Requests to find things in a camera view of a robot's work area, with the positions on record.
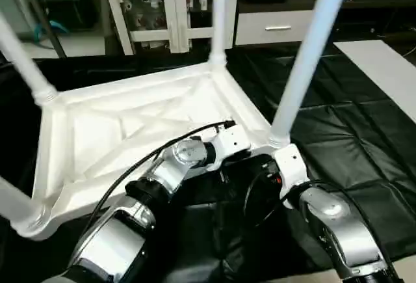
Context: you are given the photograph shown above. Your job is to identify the white drawer cabinet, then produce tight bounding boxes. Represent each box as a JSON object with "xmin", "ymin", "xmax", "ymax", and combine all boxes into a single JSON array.
[{"xmin": 234, "ymin": 9, "xmax": 315, "ymax": 46}]

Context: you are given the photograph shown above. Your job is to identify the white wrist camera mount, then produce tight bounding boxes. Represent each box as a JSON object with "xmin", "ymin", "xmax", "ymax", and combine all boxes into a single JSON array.
[
  {"xmin": 272, "ymin": 143, "xmax": 308, "ymax": 209},
  {"xmin": 207, "ymin": 123, "xmax": 254, "ymax": 172}
]

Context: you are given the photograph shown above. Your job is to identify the white plastic table top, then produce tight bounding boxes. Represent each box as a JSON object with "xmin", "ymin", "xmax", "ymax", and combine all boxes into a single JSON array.
[{"xmin": 14, "ymin": 57, "xmax": 293, "ymax": 242}]

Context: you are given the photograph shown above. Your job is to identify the black work mat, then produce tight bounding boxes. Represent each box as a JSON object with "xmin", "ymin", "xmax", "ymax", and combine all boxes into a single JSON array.
[{"xmin": 0, "ymin": 37, "xmax": 416, "ymax": 283}]

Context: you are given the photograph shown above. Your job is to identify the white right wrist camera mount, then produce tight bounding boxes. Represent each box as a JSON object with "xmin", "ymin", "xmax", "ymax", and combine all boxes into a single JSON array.
[{"xmin": 272, "ymin": 143, "xmax": 308, "ymax": 209}]

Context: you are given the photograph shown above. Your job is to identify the white flat board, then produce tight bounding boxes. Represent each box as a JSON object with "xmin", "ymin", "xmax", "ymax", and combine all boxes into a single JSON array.
[{"xmin": 333, "ymin": 39, "xmax": 416, "ymax": 124}]

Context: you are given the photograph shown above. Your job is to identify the grey pole stand blue brackets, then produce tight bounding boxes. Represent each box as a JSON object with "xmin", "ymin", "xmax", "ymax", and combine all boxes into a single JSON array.
[{"xmin": 22, "ymin": 0, "xmax": 71, "ymax": 59}]

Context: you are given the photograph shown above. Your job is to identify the black storage unit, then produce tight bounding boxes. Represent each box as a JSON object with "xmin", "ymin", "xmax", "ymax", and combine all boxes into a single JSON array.
[{"xmin": 38, "ymin": 0, "xmax": 100, "ymax": 32}]

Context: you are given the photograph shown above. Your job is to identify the white glass door cabinet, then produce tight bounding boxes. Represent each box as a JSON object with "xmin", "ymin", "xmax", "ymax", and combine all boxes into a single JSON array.
[{"xmin": 99, "ymin": 0, "xmax": 241, "ymax": 57}]

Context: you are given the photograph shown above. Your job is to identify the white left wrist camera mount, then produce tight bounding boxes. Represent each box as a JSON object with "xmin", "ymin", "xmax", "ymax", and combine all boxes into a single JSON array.
[{"xmin": 207, "ymin": 123, "xmax": 254, "ymax": 172}]

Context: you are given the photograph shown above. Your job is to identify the black low desk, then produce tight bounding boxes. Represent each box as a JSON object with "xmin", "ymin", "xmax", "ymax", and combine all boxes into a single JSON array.
[{"xmin": 289, "ymin": 0, "xmax": 416, "ymax": 42}]

